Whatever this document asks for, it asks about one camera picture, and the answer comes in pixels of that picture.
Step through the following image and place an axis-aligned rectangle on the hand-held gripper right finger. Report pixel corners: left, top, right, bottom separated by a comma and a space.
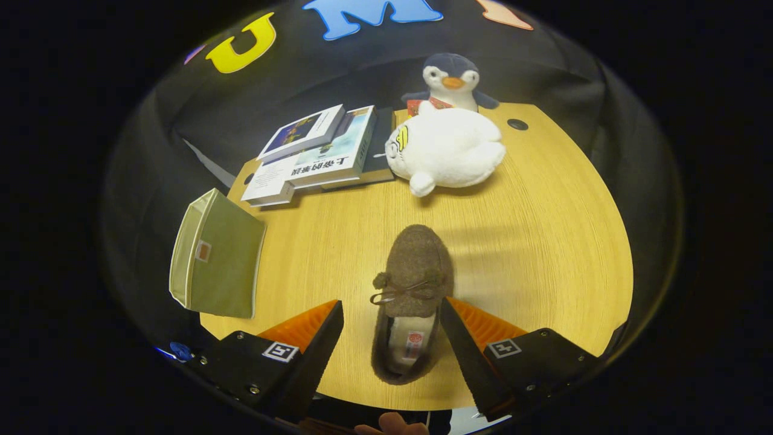
439, 296, 605, 422

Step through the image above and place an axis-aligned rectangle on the white text cover book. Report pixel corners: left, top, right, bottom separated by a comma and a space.
240, 158, 297, 208

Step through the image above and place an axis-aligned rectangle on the green fabric storage box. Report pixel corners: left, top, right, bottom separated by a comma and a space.
169, 187, 268, 320

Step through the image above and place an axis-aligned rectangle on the white plush toy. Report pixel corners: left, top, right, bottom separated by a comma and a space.
385, 100, 507, 198

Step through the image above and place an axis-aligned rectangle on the dark cover book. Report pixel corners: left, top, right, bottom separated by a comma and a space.
320, 108, 396, 192

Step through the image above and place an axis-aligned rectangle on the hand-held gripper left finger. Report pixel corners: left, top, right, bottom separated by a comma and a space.
184, 299, 345, 424

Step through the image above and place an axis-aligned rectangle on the penguin plush toy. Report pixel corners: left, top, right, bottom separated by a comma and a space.
402, 53, 501, 114

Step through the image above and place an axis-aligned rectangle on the brown fuzzy shoe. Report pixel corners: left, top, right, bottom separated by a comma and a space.
370, 225, 455, 386

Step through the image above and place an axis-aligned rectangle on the book with blue photo cover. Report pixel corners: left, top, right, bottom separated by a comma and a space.
257, 104, 346, 163

